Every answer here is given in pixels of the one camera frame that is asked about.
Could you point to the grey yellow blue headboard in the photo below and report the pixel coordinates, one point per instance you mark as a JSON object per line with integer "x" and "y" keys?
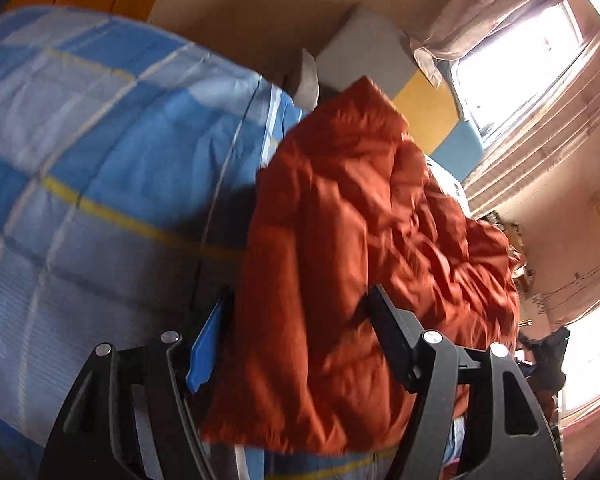
{"x": 370, "y": 50}

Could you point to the bright window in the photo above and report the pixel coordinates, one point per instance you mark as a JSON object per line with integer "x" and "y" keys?
{"x": 515, "y": 75}

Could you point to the orange puffer jacket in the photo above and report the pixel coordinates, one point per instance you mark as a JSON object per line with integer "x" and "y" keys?
{"x": 340, "y": 230}

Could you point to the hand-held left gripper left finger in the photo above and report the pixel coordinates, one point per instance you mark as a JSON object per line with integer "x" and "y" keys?
{"x": 205, "y": 355}

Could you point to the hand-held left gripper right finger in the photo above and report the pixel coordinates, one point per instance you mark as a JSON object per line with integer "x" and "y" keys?
{"x": 395, "y": 330}

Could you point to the bed with blue plaid sheet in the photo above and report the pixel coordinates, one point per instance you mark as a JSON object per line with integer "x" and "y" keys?
{"x": 105, "y": 160}

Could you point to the grey padded bedside stand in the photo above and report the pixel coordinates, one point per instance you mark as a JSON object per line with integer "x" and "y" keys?
{"x": 304, "y": 77}

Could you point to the long pink patterned curtain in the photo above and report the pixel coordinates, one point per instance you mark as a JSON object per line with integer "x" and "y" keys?
{"x": 555, "y": 150}

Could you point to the short pink patterned curtain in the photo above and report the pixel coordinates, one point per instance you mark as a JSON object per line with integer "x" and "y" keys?
{"x": 485, "y": 20}

